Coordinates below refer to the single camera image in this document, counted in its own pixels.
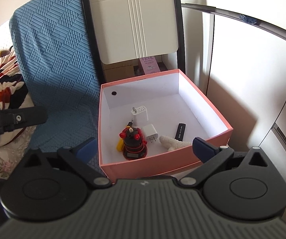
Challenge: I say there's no white fluffy plush toy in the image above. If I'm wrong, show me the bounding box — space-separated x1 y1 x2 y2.
159 135 192 151

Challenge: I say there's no pink cardboard box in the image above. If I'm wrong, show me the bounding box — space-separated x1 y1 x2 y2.
98 70 233 181

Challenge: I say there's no black rectangular lighter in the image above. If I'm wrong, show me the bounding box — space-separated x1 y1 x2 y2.
175 123 186 141

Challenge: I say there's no red black toy figurine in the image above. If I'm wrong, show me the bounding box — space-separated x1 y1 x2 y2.
119 125 147 160

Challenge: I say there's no yellow handled screwdriver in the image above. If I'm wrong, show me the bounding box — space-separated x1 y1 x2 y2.
116 121 133 152

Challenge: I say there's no dark metal floor rail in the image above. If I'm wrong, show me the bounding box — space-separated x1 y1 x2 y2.
181 3 286 41

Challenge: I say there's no white square charger adapter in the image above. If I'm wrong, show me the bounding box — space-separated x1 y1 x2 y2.
131 106 148 126

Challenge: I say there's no blue quilted sofa cover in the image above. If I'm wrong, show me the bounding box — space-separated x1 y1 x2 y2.
9 0 102 155

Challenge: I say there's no pink product carton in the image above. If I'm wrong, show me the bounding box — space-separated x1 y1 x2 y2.
139 56 160 74

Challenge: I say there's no white oval charger plug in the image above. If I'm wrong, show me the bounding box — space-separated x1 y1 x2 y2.
141 124 159 143

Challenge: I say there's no floral blanket with lace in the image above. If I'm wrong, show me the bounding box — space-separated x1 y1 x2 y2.
0 48 36 179

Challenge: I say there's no beige folding table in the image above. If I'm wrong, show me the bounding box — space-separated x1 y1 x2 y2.
89 0 179 64

